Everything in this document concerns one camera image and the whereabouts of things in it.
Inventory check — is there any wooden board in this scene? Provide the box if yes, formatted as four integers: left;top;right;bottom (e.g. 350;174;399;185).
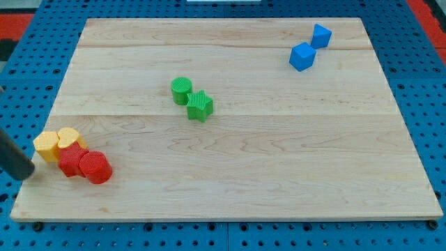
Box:
10;17;443;222

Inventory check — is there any green star block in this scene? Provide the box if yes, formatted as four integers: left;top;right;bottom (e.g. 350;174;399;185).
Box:
186;90;213;123

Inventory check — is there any blue cube block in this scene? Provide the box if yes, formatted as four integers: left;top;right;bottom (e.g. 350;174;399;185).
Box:
289;43;316;72

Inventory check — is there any yellow pentagon block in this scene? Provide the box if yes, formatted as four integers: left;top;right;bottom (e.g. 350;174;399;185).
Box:
33;131;60;162

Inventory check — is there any yellow heart block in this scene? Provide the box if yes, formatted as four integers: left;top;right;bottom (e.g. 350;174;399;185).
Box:
57;128;88;149

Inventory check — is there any blue triangular block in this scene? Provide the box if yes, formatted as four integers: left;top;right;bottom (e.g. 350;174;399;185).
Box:
311;24;332;50

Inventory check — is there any green cylinder block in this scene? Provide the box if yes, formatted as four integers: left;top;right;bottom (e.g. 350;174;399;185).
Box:
171;77;192;105

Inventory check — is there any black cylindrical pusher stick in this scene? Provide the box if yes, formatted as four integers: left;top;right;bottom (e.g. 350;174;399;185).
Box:
1;129;35;181

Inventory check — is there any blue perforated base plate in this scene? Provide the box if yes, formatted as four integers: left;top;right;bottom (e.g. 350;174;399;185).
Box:
1;1;445;250

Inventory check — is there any red cylinder block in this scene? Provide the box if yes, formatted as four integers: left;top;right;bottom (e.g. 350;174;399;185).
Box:
79;151;112;184

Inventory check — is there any red star block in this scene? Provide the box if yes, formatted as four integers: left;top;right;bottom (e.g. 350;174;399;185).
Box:
58;142;89;177

